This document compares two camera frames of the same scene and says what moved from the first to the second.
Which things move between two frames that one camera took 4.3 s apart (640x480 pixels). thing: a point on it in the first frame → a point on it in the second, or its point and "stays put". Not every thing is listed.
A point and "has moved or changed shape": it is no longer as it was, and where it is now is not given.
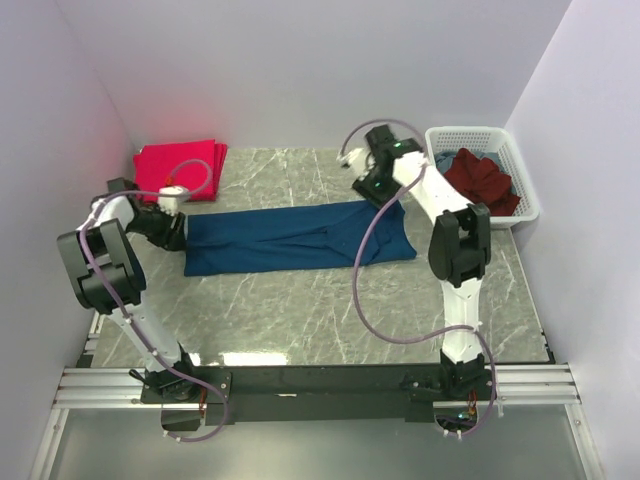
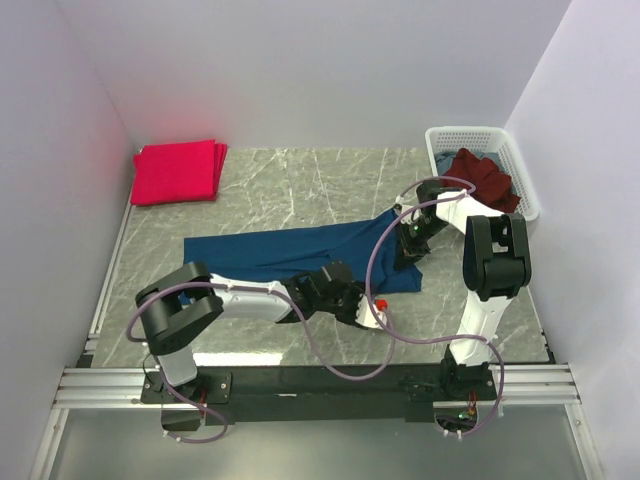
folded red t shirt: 195,166 stays put
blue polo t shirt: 255,240 has moved or changed shape
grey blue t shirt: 443,161 stays put
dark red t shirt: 482,182 stays put
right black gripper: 379,198 → 407,252
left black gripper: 171,238 → 357,288
